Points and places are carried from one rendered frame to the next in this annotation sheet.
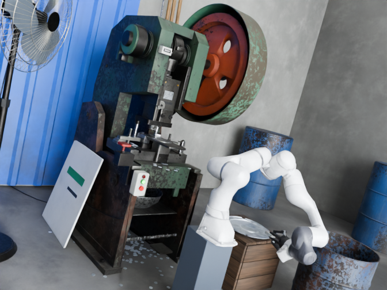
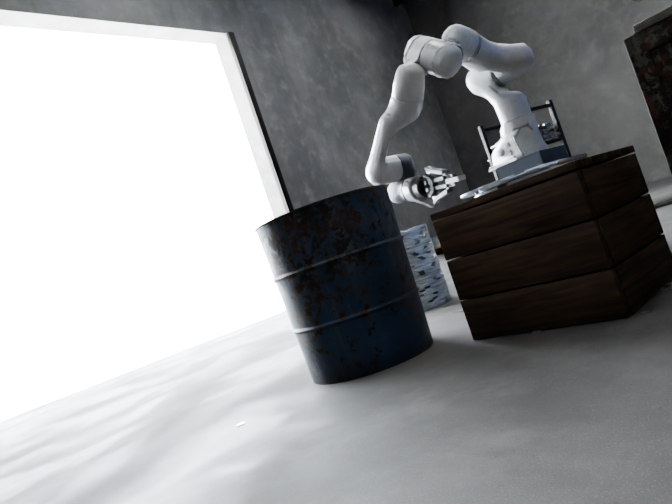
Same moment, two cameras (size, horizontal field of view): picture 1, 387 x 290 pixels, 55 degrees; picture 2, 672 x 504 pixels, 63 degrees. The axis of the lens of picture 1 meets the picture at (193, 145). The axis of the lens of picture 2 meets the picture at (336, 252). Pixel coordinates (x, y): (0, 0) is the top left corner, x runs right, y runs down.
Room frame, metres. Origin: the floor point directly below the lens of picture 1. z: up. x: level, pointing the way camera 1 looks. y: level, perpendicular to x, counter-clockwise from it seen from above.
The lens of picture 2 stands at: (3.76, -1.09, 0.30)
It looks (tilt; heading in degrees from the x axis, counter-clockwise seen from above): 1 degrees up; 177
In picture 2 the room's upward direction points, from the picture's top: 19 degrees counter-clockwise
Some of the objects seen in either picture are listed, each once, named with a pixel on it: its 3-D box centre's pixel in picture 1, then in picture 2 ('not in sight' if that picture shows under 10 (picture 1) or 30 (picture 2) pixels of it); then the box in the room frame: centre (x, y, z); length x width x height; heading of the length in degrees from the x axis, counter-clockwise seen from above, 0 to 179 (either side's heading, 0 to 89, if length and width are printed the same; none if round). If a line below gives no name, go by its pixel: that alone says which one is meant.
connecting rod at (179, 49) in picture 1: (168, 61); not in sight; (2.42, 0.29, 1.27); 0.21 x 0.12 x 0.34; 43
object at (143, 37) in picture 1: (135, 44); not in sight; (2.27, 0.48, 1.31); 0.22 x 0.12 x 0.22; 43
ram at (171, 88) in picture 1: (163, 98); not in sight; (2.39, 0.26, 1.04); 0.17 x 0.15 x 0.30; 43
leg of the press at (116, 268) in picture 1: (94, 174); not in sight; (2.34, 0.58, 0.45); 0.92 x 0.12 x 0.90; 43
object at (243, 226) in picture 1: (249, 228); (511, 179); (2.30, -0.48, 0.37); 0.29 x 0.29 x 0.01
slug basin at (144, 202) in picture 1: (136, 195); not in sight; (2.42, 0.29, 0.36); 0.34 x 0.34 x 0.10
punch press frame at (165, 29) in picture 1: (140, 123); not in sight; (2.53, 0.39, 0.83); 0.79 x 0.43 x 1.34; 43
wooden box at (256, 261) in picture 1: (238, 251); (552, 243); (2.36, -0.46, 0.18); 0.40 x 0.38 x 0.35; 39
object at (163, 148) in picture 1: (163, 152); not in sight; (2.29, 0.17, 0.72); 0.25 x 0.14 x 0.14; 43
